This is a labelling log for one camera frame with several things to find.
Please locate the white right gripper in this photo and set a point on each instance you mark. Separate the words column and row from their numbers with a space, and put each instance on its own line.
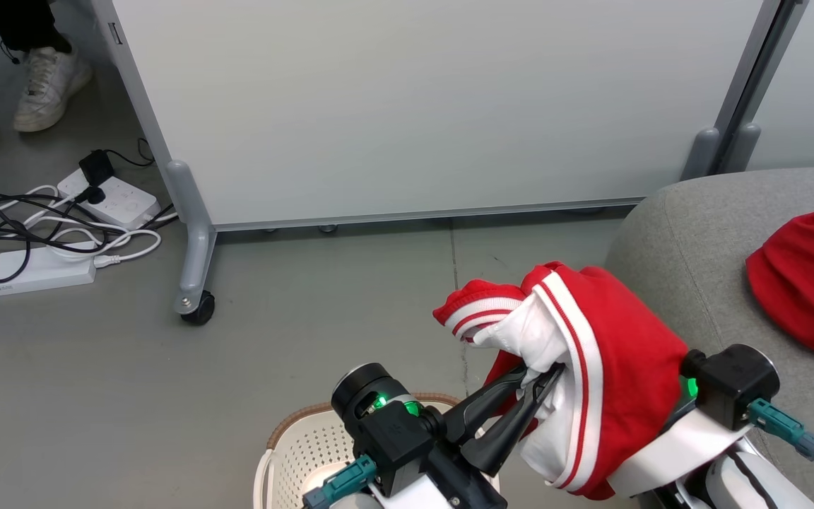
column 675, row 452

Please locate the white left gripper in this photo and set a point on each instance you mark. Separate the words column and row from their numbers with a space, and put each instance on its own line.
column 460, row 488

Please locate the red white striped garment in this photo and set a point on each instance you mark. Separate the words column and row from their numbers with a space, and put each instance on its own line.
column 626, row 353

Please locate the plain red cloth garment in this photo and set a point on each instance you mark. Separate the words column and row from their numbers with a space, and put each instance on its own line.
column 810, row 283

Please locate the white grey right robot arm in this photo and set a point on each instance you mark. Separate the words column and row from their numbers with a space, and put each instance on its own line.
column 760, row 488

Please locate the white perforated laundry basket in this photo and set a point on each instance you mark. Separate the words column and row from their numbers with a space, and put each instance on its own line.
column 301, row 445

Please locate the grey fabric sofa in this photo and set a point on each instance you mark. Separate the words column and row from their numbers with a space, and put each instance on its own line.
column 697, row 247

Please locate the black caster wheel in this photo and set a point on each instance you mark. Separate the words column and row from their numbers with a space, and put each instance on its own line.
column 200, row 311

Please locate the large white partition panel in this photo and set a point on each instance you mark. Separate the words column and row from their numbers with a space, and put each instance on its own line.
column 435, row 99

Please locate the grey partition leg with foot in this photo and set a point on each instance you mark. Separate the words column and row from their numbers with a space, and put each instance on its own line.
column 196, row 240

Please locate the white square power strip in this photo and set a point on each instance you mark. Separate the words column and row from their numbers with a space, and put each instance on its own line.
column 124, row 201

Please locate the black plug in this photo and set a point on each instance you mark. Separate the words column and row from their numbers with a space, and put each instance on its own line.
column 94, row 195

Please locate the black power adapter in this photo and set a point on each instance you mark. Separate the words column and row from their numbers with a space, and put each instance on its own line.
column 96, row 167

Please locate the long white power strip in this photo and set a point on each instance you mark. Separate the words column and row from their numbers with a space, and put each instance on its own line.
column 43, row 272

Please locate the white sneaker shoe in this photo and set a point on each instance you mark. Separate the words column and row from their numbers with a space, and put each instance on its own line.
column 46, row 85

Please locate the black trouser leg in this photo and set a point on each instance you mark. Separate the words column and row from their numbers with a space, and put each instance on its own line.
column 22, row 21

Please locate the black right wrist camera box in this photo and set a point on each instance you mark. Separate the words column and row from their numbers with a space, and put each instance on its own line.
column 732, row 385

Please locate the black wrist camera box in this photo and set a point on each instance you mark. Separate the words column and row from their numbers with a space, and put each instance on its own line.
column 396, row 442
column 732, row 385

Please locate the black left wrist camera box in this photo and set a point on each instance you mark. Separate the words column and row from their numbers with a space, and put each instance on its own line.
column 396, row 442

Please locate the short grey partition post base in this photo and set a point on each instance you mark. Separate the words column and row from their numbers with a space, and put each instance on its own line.
column 702, row 152
column 742, row 147

